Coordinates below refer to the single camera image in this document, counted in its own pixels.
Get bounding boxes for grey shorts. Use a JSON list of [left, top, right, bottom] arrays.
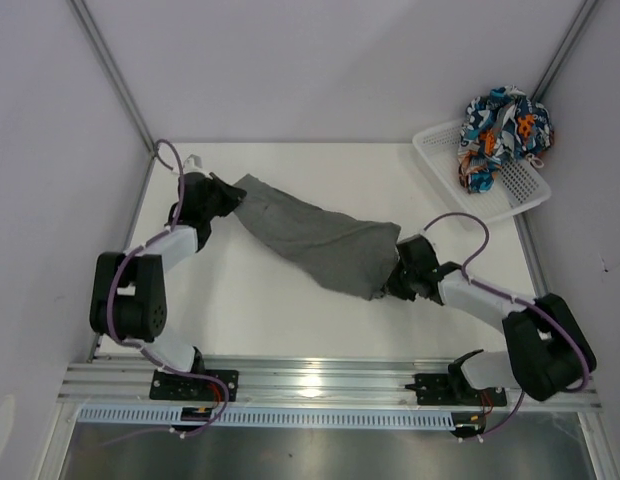
[[235, 175, 401, 300]]

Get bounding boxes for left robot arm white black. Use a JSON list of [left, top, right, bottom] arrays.
[[89, 172, 246, 400]]

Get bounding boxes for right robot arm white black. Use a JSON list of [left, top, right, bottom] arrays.
[[387, 235, 597, 404]]

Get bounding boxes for colourful patterned shorts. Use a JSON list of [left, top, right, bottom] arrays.
[[457, 85, 554, 194]]

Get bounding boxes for white plastic basket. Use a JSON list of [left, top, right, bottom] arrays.
[[413, 118, 552, 231]]

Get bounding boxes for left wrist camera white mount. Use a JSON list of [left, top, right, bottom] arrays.
[[183, 154, 206, 174]]

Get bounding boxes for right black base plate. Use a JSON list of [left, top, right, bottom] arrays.
[[404, 373, 507, 407]]

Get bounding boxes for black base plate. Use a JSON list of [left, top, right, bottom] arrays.
[[404, 373, 507, 407], [149, 370, 239, 402]]

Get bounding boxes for aluminium mounting rail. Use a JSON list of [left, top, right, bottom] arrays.
[[57, 355, 602, 412]]

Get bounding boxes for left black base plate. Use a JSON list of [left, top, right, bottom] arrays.
[[149, 370, 239, 402]]

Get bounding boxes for white slotted cable duct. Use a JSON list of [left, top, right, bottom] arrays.
[[77, 405, 455, 431]]

